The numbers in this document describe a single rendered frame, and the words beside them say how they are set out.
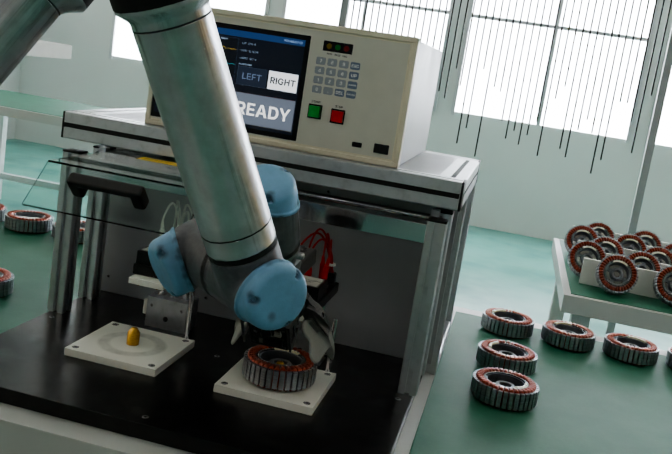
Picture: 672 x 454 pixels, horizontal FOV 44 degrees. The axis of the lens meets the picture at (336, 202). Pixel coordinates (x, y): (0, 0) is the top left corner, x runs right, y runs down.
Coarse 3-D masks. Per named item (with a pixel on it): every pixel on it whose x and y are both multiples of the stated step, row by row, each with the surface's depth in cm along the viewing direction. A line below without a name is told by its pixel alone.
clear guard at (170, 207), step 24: (48, 168) 117; (72, 168) 117; (96, 168) 117; (120, 168) 120; (144, 168) 124; (168, 168) 127; (48, 192) 115; (96, 192) 114; (168, 192) 114; (96, 216) 112; (120, 216) 112; (144, 216) 111; (168, 216) 111; (192, 216) 111
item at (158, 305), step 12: (156, 300) 142; (168, 300) 141; (180, 300) 142; (156, 312) 142; (168, 312) 141; (180, 312) 141; (156, 324) 142; (168, 324) 142; (180, 324) 141; (192, 324) 144
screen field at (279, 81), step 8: (240, 72) 134; (248, 72) 134; (256, 72) 133; (264, 72) 133; (272, 72) 133; (280, 72) 132; (240, 80) 134; (248, 80) 134; (256, 80) 134; (264, 80) 133; (272, 80) 133; (280, 80) 133; (288, 80) 132; (296, 80) 132; (264, 88) 133; (272, 88) 133; (280, 88) 133; (288, 88) 133; (296, 88) 132
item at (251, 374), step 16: (256, 352) 125; (272, 352) 128; (288, 352) 128; (304, 352) 128; (256, 368) 120; (272, 368) 120; (288, 368) 120; (304, 368) 122; (256, 384) 121; (272, 384) 120; (288, 384) 120; (304, 384) 121
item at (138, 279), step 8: (144, 248) 134; (144, 256) 133; (136, 264) 133; (144, 264) 133; (136, 272) 133; (144, 272) 133; (152, 272) 133; (136, 280) 131; (144, 280) 131; (152, 280) 131; (160, 288) 130; (184, 296) 143
